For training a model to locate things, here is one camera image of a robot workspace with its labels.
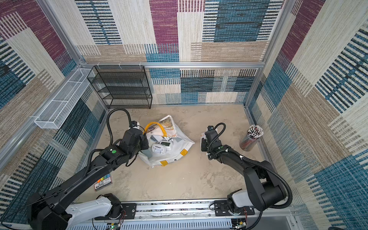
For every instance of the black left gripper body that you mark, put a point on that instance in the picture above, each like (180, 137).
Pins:
(143, 144)

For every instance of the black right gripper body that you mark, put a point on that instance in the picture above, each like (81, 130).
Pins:
(204, 144)

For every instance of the white canvas bag yellow handles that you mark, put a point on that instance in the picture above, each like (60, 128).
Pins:
(165, 130)

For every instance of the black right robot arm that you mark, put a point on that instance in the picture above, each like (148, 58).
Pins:
(264, 187)

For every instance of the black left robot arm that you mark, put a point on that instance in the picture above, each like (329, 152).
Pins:
(54, 209)

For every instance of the white digital timer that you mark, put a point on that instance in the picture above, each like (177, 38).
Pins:
(162, 147)

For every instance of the cup of coloured pencils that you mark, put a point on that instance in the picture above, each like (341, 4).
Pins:
(254, 133)

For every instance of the highlighter marker pack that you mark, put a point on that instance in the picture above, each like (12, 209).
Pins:
(103, 182)

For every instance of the black wire mesh shelf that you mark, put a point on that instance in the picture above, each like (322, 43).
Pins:
(121, 86)

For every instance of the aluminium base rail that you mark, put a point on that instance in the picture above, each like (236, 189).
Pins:
(195, 214)

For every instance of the white wire mesh basket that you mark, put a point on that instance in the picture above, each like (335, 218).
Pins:
(59, 108)

